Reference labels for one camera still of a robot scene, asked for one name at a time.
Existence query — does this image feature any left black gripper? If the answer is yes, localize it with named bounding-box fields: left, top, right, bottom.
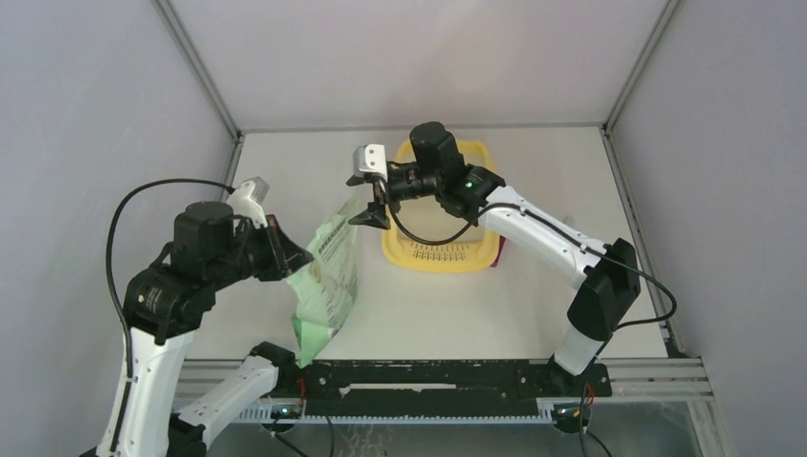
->
left=207, top=213, right=313, bottom=291

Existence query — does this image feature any green cat litter bag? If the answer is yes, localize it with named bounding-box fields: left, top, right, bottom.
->
left=287, top=198, right=360, bottom=368

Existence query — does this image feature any pink plastic litter scoop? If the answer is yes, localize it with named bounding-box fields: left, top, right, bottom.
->
left=490, top=236, right=506, bottom=268

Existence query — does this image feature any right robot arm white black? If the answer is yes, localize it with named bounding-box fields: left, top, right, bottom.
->
left=346, top=121, right=641, bottom=396

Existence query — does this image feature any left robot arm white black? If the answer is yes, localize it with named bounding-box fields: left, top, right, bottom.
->
left=90, top=202, right=312, bottom=456

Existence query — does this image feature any yellow plastic litter box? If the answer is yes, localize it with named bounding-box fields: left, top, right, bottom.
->
left=381, top=140, right=503, bottom=273

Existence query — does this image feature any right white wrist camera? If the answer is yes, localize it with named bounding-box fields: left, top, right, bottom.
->
left=345, top=144, right=388, bottom=187

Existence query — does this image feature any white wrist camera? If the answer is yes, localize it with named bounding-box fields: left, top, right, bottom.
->
left=345, top=144, right=388, bottom=187
left=225, top=177, right=269, bottom=229

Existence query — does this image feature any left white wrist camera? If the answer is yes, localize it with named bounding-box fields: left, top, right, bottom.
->
left=225, top=177, right=269, bottom=229

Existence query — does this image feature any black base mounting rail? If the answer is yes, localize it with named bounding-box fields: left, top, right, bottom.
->
left=268, top=359, right=613, bottom=414

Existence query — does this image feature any left black camera cable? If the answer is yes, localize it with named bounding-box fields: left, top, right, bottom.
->
left=105, top=178, right=238, bottom=457

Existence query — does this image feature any black camera cable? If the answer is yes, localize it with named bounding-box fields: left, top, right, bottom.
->
left=378, top=179, right=679, bottom=332
left=105, top=178, right=238, bottom=457

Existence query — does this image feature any right black camera cable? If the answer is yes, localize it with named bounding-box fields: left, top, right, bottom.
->
left=378, top=179, right=679, bottom=332

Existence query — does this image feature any white slotted cable duct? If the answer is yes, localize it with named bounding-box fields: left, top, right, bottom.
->
left=232, top=404, right=555, bottom=425

